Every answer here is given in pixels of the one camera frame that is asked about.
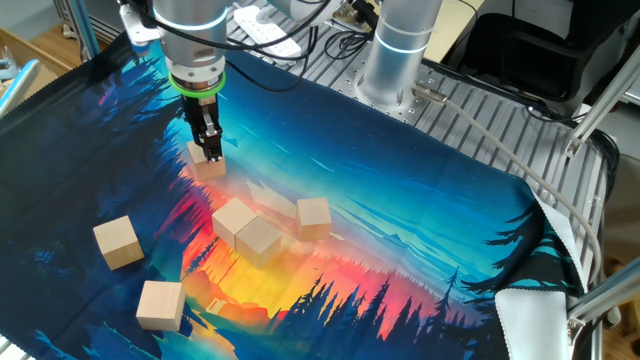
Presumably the light wooden cube block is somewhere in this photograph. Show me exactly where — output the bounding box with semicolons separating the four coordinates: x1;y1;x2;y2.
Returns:
295;197;334;243
186;140;227;182
135;280;186;333
92;215;146;272
234;215;284;270
211;196;259;250

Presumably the aluminium frame post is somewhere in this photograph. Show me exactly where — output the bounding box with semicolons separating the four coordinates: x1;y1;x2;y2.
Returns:
563;54;640;159
69;0;103;62
566;257;640;346
0;58;42;120

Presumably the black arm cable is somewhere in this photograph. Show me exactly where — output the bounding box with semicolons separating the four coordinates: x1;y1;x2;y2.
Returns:
119;0;401;94

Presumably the brown cardboard box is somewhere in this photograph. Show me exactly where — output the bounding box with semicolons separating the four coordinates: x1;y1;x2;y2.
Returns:
0;27;84;101

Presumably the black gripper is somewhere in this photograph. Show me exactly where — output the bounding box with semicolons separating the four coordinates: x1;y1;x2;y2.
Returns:
180;92;225;164

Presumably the forest sunset printed cloth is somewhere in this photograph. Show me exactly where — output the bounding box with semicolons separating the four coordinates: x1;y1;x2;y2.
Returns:
0;30;590;360

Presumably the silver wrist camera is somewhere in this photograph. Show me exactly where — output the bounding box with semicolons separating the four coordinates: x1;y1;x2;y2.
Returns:
118;3;162;55

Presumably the silver robot mounting plate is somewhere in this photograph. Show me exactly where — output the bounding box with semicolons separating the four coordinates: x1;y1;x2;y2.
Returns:
344;62;454;126

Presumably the white power strip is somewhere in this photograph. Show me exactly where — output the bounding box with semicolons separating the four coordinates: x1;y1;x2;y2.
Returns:
233;4;303;57

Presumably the green mounting ring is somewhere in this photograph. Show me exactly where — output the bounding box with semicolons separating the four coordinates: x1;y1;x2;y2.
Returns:
167;71;227;100

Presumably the beige desk top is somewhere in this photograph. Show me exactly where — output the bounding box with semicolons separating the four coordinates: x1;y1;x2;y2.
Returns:
424;0;487;64

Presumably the grey cable with metal plug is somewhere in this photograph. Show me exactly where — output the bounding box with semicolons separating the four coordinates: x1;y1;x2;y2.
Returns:
411;82;604;289

